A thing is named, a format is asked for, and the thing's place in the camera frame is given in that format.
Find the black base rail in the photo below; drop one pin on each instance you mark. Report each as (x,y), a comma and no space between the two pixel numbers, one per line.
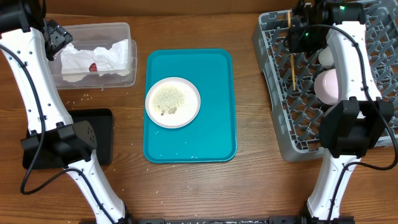
(270,220)

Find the grey dishwasher rack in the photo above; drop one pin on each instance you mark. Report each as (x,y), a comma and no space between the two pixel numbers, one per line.
(297,114)

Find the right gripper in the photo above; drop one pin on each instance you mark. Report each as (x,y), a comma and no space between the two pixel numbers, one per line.
(295,44)

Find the wooden chopstick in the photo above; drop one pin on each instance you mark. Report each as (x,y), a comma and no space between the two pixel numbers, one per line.
(292,68)

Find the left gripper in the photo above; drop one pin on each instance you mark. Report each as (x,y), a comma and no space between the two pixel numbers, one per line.
(60,38)

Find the white napkin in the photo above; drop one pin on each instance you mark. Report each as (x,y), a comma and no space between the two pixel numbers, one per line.
(76,63)

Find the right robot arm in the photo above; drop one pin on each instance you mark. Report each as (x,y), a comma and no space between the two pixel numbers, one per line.
(356,122)

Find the white cup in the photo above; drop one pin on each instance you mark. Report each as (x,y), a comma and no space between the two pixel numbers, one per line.
(325,58)

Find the red snack wrapper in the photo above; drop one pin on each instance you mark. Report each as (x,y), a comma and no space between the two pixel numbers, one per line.
(93,67)

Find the large white plate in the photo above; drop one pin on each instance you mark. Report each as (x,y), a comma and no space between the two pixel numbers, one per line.
(172,102)

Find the black plastic tray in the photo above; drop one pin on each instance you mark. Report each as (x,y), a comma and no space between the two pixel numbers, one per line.
(104,137)

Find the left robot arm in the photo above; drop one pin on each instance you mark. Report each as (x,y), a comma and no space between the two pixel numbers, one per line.
(22,43)

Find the teal serving tray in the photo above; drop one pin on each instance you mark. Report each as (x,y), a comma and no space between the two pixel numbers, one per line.
(211,136)

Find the clear plastic waste bin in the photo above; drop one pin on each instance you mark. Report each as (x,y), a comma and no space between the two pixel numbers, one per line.
(88,37)

